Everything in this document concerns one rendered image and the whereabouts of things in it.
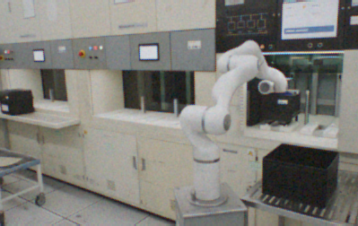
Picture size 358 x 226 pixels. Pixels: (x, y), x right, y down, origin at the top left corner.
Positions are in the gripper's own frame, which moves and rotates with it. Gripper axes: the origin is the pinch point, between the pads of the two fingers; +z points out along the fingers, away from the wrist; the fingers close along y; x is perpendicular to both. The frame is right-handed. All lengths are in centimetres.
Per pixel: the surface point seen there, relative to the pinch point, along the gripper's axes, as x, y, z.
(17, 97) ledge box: -19, -262, -48
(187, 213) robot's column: -42, -1, -117
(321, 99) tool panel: -21, 15, 58
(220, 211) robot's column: -42, 10, -108
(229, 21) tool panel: 41, -24, -30
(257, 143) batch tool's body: -36.0, -4.6, -30.6
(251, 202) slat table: -43, 17, -93
